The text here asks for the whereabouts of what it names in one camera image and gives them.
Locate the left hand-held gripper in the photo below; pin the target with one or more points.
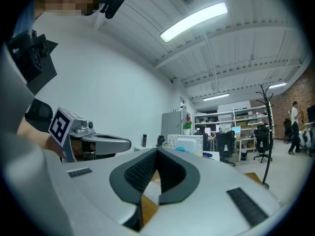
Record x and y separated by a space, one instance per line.
61 126

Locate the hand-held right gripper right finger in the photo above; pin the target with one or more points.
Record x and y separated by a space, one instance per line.
209 200

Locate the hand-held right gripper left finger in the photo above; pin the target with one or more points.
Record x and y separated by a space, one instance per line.
98 193

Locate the person's left forearm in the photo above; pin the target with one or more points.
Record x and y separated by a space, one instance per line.
37 139

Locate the black trash bin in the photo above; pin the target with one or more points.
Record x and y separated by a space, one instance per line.
243 154

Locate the blue plastic bag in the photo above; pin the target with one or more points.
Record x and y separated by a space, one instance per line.
181 149

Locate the person's left hand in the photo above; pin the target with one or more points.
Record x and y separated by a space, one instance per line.
83 149

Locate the black thermos bottle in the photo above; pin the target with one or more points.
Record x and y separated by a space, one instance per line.
144 140

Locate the white desk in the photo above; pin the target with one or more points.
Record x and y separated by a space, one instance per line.
212 157

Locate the blue cloth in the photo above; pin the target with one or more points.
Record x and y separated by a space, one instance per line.
207 154

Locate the black jar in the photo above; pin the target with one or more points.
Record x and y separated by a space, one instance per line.
161 141

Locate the brown wooden table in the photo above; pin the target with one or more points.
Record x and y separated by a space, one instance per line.
253 177

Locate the grey cabinet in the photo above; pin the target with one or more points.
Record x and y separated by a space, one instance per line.
172 128

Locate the white microwave oven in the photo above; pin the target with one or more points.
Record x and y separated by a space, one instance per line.
187 141

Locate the cream jacket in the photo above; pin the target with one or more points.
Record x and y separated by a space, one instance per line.
225 128

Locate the green potted plant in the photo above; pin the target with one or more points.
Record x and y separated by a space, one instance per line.
187 128

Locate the red flag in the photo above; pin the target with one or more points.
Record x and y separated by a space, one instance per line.
188 117

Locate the black coat rack stand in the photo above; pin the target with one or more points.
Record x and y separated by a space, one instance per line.
268 144

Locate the white shelving rack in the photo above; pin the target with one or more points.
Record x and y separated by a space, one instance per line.
246 118

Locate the white ceiling light tube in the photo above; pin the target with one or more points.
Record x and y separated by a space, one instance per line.
277 85
194 21
216 97

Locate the white and black robots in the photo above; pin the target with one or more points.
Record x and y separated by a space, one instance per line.
307 139

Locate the black chest-mounted device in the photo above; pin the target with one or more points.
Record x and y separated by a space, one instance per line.
32 60

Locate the person's blue shirt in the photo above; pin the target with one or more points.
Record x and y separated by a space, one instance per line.
24 16

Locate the black head-worn camera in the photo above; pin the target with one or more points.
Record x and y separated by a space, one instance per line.
114 5

